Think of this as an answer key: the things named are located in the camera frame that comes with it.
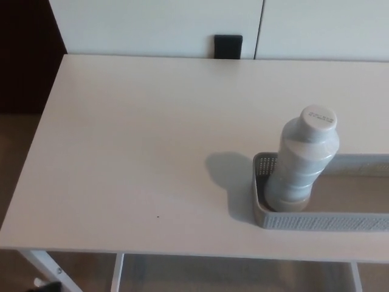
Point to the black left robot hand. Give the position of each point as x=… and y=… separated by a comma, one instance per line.
x=53, y=287

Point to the white plastic bottle with cap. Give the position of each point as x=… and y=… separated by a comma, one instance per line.
x=301, y=170

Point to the grey perforated plastic basket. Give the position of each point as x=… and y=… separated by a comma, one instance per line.
x=319, y=223

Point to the white cabinet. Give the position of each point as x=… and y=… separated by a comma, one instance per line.
x=152, y=24

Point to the white desk leg frame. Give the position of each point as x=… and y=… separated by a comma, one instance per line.
x=45, y=267

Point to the black rectangular wall plate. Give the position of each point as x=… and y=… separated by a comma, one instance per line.
x=228, y=46

